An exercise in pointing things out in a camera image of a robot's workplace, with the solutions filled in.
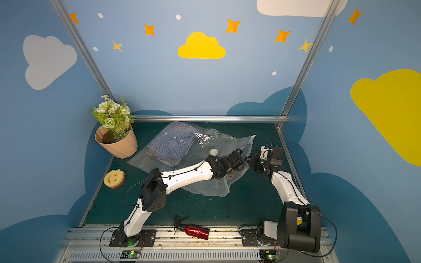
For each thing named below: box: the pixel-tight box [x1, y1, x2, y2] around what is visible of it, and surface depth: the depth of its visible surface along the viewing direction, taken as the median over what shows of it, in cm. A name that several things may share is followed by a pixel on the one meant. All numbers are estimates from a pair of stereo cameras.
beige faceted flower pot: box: [94, 123, 139, 159], surface depth 95 cm
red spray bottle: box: [173, 214, 210, 240], surface depth 76 cm
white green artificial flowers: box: [92, 94, 135, 142], surface depth 89 cm
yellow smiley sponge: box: [103, 168, 127, 190], surface depth 92 cm
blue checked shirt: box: [143, 121, 197, 168], surface depth 104 cm
